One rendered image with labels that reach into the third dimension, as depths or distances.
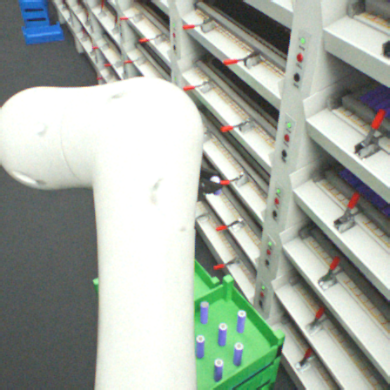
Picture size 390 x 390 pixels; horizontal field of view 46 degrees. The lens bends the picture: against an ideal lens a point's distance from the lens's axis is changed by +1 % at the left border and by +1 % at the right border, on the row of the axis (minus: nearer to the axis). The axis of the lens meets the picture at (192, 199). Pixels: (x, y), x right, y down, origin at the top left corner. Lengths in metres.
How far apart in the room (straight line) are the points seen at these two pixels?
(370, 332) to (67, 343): 1.03
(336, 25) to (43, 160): 0.64
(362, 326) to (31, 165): 0.84
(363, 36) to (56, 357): 1.34
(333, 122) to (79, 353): 1.14
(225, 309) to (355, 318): 0.30
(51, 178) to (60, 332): 1.31
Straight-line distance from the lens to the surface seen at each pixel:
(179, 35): 1.59
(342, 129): 0.97
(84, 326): 1.74
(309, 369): 1.47
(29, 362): 1.71
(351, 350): 1.29
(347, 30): 0.91
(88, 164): 0.42
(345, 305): 1.14
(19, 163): 0.48
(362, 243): 1.01
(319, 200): 1.08
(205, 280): 1.39
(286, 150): 1.09
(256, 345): 1.09
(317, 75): 0.97
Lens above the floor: 1.40
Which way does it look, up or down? 40 degrees down
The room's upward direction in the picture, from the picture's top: straight up
